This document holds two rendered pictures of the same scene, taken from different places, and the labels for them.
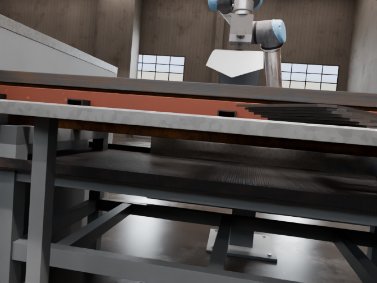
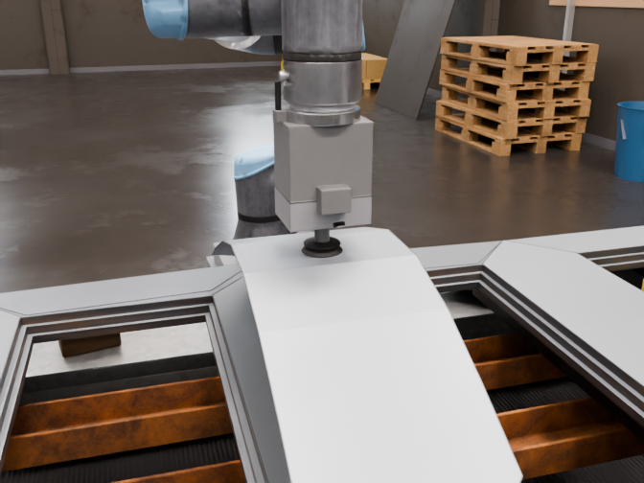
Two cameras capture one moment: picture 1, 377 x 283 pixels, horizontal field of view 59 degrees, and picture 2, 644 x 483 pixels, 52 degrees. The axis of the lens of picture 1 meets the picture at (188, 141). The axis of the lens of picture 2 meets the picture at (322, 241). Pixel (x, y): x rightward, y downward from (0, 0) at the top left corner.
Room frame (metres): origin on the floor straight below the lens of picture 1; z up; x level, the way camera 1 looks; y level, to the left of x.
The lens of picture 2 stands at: (0.73, 0.11, 1.27)
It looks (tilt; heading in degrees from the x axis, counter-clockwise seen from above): 21 degrees down; 335
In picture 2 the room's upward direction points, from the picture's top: straight up
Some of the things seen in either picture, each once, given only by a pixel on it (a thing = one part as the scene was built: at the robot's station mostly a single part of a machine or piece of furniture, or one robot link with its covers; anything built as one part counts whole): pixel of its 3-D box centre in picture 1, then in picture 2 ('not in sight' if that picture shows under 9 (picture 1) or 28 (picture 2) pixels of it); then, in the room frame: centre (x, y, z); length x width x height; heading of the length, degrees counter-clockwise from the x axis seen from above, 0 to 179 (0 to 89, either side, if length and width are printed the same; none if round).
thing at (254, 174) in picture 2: not in sight; (264, 178); (2.04, -0.38, 0.89); 0.13 x 0.12 x 0.14; 65
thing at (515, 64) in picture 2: not in sight; (510, 91); (5.44, -4.00, 0.43); 1.24 x 0.84 x 0.87; 173
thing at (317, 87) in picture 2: (242, 8); (319, 83); (1.31, -0.17, 1.19); 0.08 x 0.08 x 0.05
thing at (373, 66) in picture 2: not in sight; (355, 70); (9.39, -4.55, 0.20); 1.08 x 0.74 x 0.39; 173
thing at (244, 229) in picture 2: not in sight; (264, 229); (2.04, -0.37, 0.78); 0.15 x 0.15 x 0.10
